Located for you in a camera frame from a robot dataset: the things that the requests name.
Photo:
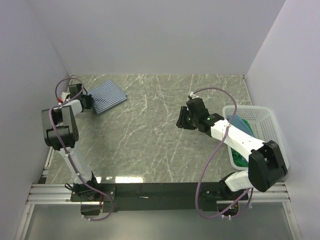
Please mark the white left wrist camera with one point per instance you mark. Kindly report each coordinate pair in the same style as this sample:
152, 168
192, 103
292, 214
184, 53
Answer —
65, 96

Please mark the blue white striped tank top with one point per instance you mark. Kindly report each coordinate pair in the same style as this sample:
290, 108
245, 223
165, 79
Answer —
107, 96

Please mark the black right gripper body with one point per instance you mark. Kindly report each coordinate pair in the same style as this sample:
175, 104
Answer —
186, 120

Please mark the teal blue tank top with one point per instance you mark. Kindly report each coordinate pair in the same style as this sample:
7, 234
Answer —
241, 124

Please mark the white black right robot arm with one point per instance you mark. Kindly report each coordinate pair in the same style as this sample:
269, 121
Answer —
267, 163

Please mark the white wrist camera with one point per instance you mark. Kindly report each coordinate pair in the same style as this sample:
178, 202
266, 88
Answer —
192, 95
65, 96

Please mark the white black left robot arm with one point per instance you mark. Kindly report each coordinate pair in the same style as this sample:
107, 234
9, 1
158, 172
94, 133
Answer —
60, 132

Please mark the green tank top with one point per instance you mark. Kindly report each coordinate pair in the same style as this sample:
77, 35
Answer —
238, 159

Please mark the white plastic laundry basket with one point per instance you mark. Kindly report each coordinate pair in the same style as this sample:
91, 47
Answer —
263, 124

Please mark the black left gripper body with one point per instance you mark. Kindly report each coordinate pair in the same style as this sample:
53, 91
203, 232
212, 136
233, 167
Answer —
88, 100

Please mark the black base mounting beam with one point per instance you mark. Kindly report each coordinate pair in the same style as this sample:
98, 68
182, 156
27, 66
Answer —
154, 196

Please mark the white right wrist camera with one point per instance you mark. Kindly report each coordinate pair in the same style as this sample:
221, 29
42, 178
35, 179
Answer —
192, 95

